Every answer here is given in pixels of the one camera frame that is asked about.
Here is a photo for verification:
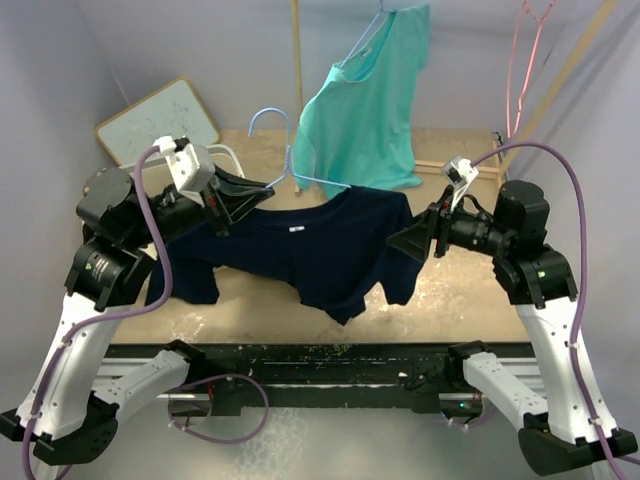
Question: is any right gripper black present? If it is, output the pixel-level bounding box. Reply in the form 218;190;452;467
387;184;513;262

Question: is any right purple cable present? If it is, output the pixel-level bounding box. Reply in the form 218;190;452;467
472;142;629;480

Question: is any blue wire hanger navy shirt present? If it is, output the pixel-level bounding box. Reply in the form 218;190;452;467
248;107;350;188

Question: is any cream plastic laundry basket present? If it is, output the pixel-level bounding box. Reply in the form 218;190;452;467
76;144;245;250

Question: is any wooden clothes rack frame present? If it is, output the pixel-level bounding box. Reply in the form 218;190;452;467
290;0;621;199

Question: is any teal green t shirt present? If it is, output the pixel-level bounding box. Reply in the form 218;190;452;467
292;4;431;198

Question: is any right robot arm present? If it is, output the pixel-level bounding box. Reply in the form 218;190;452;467
386;180;638;476

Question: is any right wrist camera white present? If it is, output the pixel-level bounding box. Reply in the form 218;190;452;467
441;156;479;211

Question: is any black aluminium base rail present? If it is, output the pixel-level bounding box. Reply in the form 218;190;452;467
104;342;539;416

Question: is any pink wire hanger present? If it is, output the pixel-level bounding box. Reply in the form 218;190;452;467
505;1;557;139

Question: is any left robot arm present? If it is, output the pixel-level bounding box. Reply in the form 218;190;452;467
1;168;274;470

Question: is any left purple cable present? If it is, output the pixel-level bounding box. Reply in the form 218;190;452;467
22;145;174;480

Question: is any purple cable loop under rail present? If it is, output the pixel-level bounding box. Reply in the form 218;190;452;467
167;373;270;444

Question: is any small whiteboard wooden frame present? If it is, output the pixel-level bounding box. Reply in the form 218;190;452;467
95;77;220;166

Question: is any blue wire hanger teal shirt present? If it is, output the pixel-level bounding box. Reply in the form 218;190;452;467
339;0;395;68

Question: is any navy blue t shirt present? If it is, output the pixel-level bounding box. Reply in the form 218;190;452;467
166;186;423;325

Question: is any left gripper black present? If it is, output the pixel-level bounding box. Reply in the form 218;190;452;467
128;158;274;246

